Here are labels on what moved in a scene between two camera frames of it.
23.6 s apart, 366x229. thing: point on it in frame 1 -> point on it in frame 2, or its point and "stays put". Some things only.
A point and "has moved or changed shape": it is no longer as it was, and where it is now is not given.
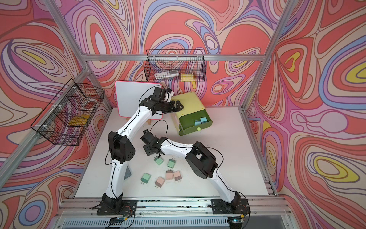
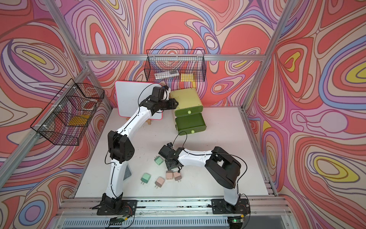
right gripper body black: [148, 149] -> [168, 164]
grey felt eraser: [127, 173] stays put
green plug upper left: [158, 161] stays put
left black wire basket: [67, 118] stays put
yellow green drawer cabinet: [193, 116] has moved or changed shape
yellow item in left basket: [79, 120] stays put
